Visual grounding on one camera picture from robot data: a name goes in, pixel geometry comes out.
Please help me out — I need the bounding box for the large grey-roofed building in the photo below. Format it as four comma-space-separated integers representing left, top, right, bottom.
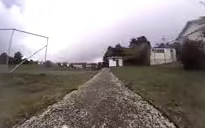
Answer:
168, 15, 205, 64

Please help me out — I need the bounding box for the row of distant buildings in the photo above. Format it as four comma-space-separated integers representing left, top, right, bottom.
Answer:
55, 61, 104, 70

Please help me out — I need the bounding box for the white goal frame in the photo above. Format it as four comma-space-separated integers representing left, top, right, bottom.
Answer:
0, 28, 50, 74

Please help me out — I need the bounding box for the white building with windows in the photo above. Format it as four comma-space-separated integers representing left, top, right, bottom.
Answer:
149, 46, 178, 66

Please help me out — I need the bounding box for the grass lawn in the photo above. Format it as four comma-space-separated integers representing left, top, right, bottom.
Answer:
109, 62, 205, 128

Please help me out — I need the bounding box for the small white building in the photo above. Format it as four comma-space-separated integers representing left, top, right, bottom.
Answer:
107, 55, 124, 68

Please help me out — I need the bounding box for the row of distant trees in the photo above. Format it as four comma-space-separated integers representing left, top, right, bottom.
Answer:
0, 50, 41, 66

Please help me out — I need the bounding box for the grass field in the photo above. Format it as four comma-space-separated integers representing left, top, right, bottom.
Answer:
0, 63, 101, 128

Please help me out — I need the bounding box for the dark tree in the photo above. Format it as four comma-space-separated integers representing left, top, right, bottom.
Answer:
102, 35, 152, 67

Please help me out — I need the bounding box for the grey gravel path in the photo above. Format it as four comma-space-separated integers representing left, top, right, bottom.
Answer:
14, 67, 178, 128

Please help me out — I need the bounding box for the dark bush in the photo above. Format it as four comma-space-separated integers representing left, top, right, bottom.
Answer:
180, 39, 205, 71

